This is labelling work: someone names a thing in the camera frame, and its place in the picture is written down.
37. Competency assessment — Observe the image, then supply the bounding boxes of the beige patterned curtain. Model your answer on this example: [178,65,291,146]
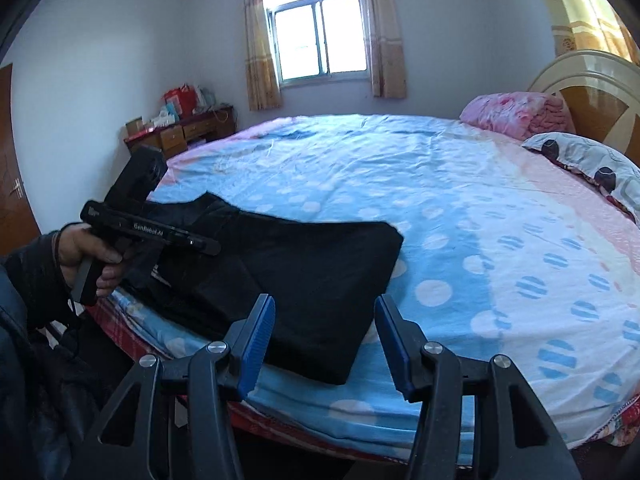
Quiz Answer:
[242,0,284,112]
[357,0,407,100]

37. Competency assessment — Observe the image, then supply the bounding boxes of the person's left forearm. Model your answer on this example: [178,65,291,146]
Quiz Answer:
[0,230,73,333]

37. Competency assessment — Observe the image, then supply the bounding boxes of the cream and wood headboard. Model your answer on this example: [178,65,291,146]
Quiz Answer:
[527,50,640,167]

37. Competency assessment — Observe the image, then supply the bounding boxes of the black pants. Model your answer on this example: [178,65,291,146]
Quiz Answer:
[117,191,405,386]

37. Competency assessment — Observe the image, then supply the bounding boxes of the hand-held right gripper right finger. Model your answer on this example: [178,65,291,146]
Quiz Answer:
[374,293,584,480]

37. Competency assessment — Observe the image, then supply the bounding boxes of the sliding glass window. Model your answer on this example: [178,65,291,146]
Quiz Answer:
[262,0,374,86]

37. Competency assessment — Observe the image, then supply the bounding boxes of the person's left hand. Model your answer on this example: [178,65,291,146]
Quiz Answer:
[52,222,127,302]

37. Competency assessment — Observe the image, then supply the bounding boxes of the yellow sheer curtain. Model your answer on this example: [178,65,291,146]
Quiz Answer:
[530,0,640,67]

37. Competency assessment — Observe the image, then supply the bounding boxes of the pink folded blanket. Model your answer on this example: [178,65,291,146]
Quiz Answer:
[459,91,577,142]

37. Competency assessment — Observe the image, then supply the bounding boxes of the patterned grey pillow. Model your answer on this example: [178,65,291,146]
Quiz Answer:
[521,132,640,222]

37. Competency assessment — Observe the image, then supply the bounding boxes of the red paper bag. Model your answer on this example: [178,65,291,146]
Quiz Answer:
[164,85,196,119]

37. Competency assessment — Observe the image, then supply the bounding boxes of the wooden door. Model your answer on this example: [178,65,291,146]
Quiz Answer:
[0,63,42,257]

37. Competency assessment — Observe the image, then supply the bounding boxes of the person's dark jacket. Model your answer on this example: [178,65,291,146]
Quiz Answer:
[0,260,118,480]

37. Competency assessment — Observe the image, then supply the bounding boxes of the bed with dotted sheet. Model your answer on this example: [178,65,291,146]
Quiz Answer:
[85,112,640,466]

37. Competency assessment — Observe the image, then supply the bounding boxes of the wooden desk with drawers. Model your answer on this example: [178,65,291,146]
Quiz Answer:
[124,105,236,162]

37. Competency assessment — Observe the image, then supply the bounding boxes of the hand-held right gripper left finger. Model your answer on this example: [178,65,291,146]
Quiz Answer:
[65,293,277,480]

